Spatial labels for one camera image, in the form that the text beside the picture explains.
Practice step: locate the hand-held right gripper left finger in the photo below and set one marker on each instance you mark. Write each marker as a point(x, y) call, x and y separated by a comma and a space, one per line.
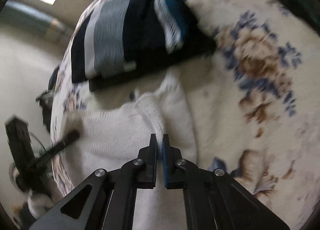
point(151, 160)

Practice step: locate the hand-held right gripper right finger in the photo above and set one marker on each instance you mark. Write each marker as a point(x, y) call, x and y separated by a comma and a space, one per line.
point(165, 165)

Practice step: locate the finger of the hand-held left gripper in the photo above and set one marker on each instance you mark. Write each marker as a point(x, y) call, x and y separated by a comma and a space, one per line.
point(62, 142)

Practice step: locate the white knit sweater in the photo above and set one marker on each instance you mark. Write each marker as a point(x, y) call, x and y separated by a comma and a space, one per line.
point(112, 132)

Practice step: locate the black bag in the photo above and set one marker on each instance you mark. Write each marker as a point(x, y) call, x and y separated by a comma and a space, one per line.
point(47, 112)

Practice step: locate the floral bed sheet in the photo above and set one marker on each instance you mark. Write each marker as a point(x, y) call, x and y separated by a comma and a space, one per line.
point(225, 110)

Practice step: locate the dark striped folded sweater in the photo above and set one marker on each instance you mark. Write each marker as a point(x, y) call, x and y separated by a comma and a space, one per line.
point(110, 39)

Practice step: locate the grey-blue curtain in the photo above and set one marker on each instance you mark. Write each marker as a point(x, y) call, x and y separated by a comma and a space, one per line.
point(25, 17)

